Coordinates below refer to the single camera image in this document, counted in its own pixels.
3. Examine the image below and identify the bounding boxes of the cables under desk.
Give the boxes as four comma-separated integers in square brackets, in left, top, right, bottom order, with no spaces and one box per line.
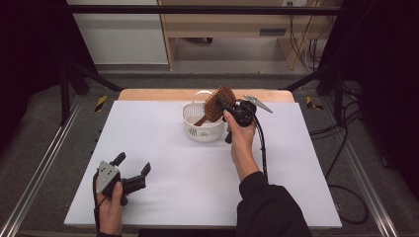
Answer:
[287,1,331,72]

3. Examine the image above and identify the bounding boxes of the black horizontal frame bar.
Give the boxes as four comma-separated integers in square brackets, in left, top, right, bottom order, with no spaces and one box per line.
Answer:
[65,4,344,15]

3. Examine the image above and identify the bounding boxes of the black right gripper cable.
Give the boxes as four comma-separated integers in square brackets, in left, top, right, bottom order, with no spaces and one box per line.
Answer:
[248,103,270,183]

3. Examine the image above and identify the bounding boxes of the white slotted plastic basket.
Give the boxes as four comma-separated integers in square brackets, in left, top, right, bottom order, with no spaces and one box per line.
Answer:
[182,89,227,143]

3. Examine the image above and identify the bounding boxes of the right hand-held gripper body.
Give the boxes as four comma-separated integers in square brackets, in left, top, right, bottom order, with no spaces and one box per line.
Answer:
[233,94,274,128]

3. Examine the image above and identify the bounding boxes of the person's left hand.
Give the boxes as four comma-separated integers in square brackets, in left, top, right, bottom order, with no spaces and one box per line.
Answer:
[96,181,124,236]

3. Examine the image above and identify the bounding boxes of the aluminium floor rail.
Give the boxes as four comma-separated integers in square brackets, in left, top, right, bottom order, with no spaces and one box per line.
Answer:
[341,139,400,237]
[0,94,84,237]

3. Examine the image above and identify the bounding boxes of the black metal frame strut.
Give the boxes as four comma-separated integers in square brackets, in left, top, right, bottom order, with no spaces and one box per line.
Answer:
[58,60,125,126]
[282,63,346,117]

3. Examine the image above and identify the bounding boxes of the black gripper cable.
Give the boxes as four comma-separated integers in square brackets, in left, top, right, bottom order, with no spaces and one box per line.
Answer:
[248,103,270,183]
[92,171,102,231]

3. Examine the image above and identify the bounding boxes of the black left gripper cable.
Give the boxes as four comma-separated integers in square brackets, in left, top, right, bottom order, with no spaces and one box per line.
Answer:
[92,171,102,231]

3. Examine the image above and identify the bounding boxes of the wooden paddle hairbrush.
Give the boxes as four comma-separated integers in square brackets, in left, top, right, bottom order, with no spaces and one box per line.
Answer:
[193,85,237,127]

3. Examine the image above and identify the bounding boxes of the black floor cables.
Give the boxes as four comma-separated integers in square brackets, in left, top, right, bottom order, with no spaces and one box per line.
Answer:
[309,82,371,225]

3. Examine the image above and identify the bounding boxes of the white table mat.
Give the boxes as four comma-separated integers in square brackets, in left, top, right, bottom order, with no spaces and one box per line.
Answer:
[63,100,343,230]

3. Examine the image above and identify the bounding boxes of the light wooden desk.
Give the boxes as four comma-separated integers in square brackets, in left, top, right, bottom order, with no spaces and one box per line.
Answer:
[157,0,331,71]

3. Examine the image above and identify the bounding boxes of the person's right hand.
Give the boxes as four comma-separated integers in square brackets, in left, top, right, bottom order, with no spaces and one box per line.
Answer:
[222,110,262,164]

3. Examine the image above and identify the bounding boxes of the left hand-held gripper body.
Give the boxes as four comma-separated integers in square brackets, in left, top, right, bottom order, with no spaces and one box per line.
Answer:
[95,160,148,207]

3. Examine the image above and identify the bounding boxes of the yellow clamp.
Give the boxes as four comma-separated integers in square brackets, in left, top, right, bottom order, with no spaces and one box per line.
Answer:
[94,95,109,113]
[305,95,325,111]

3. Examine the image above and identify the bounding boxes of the yellow clamp left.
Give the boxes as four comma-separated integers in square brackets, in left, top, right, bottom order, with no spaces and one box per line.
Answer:
[94,95,109,113]

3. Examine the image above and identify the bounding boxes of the dark rectangular desk panel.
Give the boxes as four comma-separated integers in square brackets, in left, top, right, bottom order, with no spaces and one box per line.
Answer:
[259,29,288,37]

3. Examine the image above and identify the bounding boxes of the yellow clamp right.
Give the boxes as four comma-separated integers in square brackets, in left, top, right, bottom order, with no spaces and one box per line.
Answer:
[305,95,325,111]

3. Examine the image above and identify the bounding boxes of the black curtain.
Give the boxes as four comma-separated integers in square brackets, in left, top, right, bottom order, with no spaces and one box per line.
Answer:
[0,0,97,151]
[318,0,419,198]

